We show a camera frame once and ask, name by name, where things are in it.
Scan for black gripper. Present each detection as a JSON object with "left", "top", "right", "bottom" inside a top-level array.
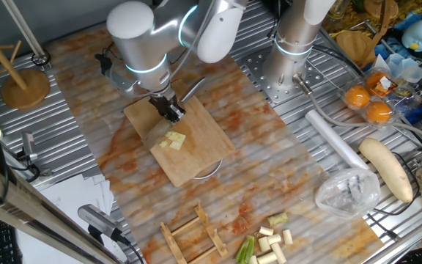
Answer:
[{"left": 149, "top": 94, "right": 186, "bottom": 122}]

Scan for steel cleaver knife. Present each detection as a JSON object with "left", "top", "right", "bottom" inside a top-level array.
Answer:
[{"left": 141, "top": 76, "right": 207, "bottom": 150}]

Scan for cut scallion half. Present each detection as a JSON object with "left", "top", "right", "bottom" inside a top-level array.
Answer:
[{"left": 158, "top": 140, "right": 184, "bottom": 152}]

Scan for wooden cutting board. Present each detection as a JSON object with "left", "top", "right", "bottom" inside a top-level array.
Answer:
[{"left": 123, "top": 82, "right": 237, "bottom": 188}]

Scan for wooden knife rack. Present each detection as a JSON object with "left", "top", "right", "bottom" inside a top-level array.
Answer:
[{"left": 159, "top": 200, "right": 229, "bottom": 264}]

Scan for orange marble pattern mat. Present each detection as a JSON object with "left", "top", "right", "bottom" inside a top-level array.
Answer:
[{"left": 45, "top": 5, "right": 385, "bottom": 264}]

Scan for white paper stack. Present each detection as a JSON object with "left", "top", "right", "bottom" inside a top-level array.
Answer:
[{"left": 15, "top": 173, "right": 133, "bottom": 264}]

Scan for wooden stand with round base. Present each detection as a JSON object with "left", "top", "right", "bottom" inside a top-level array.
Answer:
[{"left": 0, "top": 0, "right": 52, "bottom": 111}]

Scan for pale green scallion piece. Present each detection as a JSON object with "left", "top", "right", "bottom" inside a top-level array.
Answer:
[{"left": 267, "top": 212, "right": 290, "bottom": 227}]

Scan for green scallion leaf bunch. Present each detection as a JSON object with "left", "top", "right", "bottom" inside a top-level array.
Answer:
[{"left": 234, "top": 235, "right": 256, "bottom": 264}]

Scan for white plastic wrap roll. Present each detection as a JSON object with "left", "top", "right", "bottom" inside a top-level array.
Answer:
[{"left": 305, "top": 109, "right": 371, "bottom": 172}]

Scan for orange fruit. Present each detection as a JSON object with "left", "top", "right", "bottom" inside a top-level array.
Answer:
[
  {"left": 365, "top": 71, "right": 390, "bottom": 93},
  {"left": 344, "top": 84, "right": 371, "bottom": 109},
  {"left": 365, "top": 100, "right": 393, "bottom": 125}
]

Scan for clear plastic bag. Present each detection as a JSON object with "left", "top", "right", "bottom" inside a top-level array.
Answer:
[{"left": 314, "top": 167, "right": 382, "bottom": 220}]

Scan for wooden disc holder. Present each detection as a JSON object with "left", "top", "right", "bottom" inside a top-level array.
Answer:
[{"left": 335, "top": 0, "right": 399, "bottom": 70}]

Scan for white daikon radish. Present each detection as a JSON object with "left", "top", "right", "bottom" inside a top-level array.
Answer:
[{"left": 358, "top": 137, "right": 414, "bottom": 204}]

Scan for clear plastic fruit container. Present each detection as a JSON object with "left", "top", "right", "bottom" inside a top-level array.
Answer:
[{"left": 340, "top": 67, "right": 415, "bottom": 130}]

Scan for clear plastic cups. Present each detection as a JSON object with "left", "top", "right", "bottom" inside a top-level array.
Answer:
[{"left": 374, "top": 53, "right": 422, "bottom": 84}]

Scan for light blue plush toy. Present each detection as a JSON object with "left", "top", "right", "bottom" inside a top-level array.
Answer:
[{"left": 401, "top": 18, "right": 422, "bottom": 52}]

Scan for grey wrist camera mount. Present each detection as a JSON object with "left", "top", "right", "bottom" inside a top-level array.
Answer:
[{"left": 104, "top": 58, "right": 139, "bottom": 98}]

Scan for black round cable plug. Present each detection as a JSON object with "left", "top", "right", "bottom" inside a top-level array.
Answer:
[{"left": 95, "top": 53, "right": 114, "bottom": 76}]

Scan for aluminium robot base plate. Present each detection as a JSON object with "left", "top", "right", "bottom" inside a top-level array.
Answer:
[{"left": 242, "top": 45, "right": 325, "bottom": 105}]

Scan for silver camera with black mount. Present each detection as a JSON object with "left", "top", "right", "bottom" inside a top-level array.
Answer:
[{"left": 77, "top": 204, "right": 125, "bottom": 243}]

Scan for grey hose with metal connector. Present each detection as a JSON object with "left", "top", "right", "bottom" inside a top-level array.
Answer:
[{"left": 292, "top": 73, "right": 422, "bottom": 146}]

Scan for black camera cable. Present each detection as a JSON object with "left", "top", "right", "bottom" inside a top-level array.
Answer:
[{"left": 117, "top": 234, "right": 146, "bottom": 264}]

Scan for small silver camera on clamp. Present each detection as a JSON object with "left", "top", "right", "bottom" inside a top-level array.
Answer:
[{"left": 20, "top": 131, "right": 40, "bottom": 163}]

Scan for white stand leg with ring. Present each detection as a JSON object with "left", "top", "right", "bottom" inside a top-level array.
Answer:
[{"left": 0, "top": 0, "right": 52, "bottom": 67}]

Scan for aluminium frame beam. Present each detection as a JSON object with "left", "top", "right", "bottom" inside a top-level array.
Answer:
[{"left": 0, "top": 155, "right": 124, "bottom": 264}]

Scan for thin black cable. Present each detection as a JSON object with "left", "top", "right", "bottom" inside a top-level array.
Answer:
[{"left": 365, "top": 151, "right": 421, "bottom": 241}]

